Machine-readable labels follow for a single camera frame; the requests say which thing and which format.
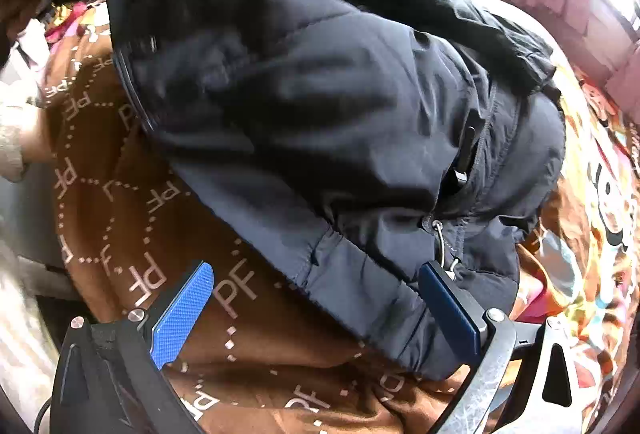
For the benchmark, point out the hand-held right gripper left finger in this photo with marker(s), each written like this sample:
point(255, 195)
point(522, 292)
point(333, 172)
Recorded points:
point(180, 314)

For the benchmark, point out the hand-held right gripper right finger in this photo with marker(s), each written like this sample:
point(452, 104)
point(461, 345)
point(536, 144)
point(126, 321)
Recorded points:
point(450, 314)

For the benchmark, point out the navy padded jacket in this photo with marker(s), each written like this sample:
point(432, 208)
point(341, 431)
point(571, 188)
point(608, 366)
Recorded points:
point(300, 88)

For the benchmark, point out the printed blanket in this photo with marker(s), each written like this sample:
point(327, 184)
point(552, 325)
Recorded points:
point(150, 214)

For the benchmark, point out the pink cloth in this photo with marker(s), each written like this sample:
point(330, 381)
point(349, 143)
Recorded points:
point(27, 48)

